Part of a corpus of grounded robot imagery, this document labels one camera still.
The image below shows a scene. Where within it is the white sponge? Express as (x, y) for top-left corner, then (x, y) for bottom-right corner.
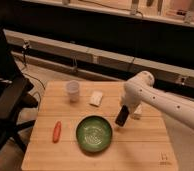
(89, 91), (103, 106)

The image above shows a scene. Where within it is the orange carrot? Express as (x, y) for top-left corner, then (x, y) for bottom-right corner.
(52, 121), (61, 143)

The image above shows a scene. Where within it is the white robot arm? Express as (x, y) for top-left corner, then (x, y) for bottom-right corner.
(121, 71), (194, 130)

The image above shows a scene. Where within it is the black chair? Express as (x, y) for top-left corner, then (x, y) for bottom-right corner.
(0, 28), (38, 152)

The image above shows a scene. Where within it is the green bowl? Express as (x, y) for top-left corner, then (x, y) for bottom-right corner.
(75, 115), (113, 153)

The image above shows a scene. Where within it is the small white bottle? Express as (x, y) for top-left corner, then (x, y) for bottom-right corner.
(132, 105), (142, 120)

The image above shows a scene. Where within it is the black cable on floor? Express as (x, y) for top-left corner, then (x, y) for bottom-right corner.
(13, 54), (47, 93)

